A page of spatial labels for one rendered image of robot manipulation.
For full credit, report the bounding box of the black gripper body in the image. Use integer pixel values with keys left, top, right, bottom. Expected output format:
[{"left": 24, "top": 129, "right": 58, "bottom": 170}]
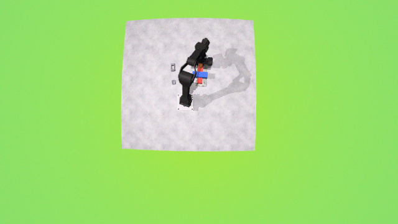
[{"left": 198, "top": 57, "right": 213, "bottom": 66}]

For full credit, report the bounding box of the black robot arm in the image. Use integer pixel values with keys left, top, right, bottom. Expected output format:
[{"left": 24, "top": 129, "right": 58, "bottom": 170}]
[{"left": 178, "top": 38, "right": 210, "bottom": 107}]

